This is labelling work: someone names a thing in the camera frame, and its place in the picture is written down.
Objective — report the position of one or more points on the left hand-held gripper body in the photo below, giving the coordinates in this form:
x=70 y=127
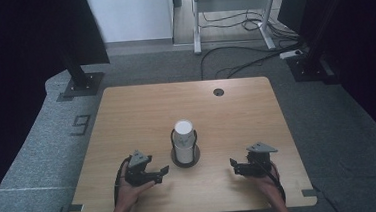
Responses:
x=137 y=171

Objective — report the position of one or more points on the stack of paper cups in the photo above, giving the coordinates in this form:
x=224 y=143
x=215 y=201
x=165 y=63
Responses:
x=184 y=143

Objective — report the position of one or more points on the black table grommet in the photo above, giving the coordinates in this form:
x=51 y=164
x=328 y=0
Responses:
x=218 y=92

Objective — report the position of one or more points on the person's right hand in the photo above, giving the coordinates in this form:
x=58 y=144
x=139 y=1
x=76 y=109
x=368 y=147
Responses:
x=267 y=185

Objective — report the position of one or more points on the black curtain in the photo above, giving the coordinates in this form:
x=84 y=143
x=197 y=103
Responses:
x=365 y=40
x=21 y=47

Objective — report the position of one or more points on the black stand with base plate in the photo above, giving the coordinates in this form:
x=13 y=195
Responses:
x=310 y=70
x=82 y=83

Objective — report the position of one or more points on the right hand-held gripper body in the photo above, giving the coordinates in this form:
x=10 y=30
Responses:
x=259 y=162

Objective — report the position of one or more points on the white metal desk frame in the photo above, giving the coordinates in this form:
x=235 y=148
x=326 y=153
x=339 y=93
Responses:
x=232 y=2

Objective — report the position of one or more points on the black table corner bracket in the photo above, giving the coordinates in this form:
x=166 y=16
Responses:
x=74 y=208

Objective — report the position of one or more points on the person's left hand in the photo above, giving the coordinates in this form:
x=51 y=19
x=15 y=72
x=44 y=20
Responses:
x=128 y=194

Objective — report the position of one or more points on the white power strip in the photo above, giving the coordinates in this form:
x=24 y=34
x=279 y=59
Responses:
x=291 y=54

